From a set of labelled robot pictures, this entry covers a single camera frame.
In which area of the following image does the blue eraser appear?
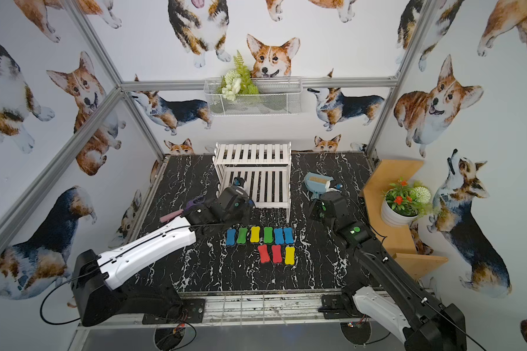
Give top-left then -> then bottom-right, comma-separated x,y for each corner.
225,229 -> 237,247
283,228 -> 294,245

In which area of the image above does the light blue dustpan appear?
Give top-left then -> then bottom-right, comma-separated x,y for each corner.
304,173 -> 343,200

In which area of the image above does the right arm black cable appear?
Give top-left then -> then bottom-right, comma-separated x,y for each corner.
364,223 -> 488,351

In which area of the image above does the red eraser bottom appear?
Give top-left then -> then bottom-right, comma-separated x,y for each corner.
258,244 -> 271,264
272,245 -> 283,264

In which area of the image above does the light wooden corner shelf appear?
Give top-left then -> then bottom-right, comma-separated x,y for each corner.
361,159 -> 449,280

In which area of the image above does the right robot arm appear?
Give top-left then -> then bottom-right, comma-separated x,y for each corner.
310,191 -> 467,350

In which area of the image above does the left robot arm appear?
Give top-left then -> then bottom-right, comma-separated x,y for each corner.
71,186 -> 255,327

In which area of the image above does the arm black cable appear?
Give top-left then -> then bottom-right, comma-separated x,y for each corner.
364,223 -> 488,351
39,267 -> 89,326

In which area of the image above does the white potted red flower plant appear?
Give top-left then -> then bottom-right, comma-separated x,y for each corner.
381,178 -> 433,228

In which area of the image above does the purple pink toy rake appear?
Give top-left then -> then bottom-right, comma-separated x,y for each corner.
159,196 -> 204,223

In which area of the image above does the aluminium frame post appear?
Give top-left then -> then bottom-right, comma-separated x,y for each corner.
365,1 -> 439,159

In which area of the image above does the white wooden slatted shelf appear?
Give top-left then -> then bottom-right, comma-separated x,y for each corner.
212,143 -> 291,222

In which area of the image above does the yellow eraser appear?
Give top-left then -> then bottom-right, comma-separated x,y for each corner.
285,247 -> 295,266
250,226 -> 261,244

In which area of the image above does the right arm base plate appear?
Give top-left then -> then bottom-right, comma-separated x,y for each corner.
318,292 -> 362,320

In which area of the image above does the green eraser top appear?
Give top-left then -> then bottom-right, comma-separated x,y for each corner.
263,227 -> 274,244
237,228 -> 248,245

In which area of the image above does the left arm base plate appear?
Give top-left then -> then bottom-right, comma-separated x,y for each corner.
142,298 -> 206,325

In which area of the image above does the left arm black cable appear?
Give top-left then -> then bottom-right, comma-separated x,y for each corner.
39,267 -> 89,326

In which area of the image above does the artificial fern with white flowers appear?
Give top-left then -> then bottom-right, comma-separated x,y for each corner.
217,51 -> 260,102

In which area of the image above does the white wire mesh basket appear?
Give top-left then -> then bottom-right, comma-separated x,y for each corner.
203,78 -> 303,116

